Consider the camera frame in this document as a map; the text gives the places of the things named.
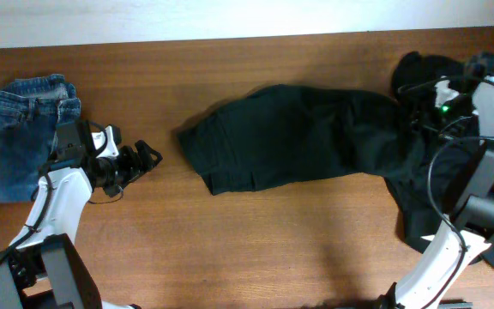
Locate black trousers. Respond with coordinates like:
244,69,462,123
178,85,425,195

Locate folded blue jeans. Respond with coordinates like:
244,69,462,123
0,74,81,203

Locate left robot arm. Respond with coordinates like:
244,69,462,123
0,120,163,309

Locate right black camera cable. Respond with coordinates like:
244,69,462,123
396,76,494,309

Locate black jacket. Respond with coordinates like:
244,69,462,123
383,51,494,293

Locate left black camera cable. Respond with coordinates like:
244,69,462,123
0,120,124,309

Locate black camera cable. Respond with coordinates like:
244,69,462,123
0,120,124,309
396,76,494,309

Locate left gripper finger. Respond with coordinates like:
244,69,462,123
103,169,145,197
135,140,163,170

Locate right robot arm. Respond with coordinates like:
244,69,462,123
375,51,494,308

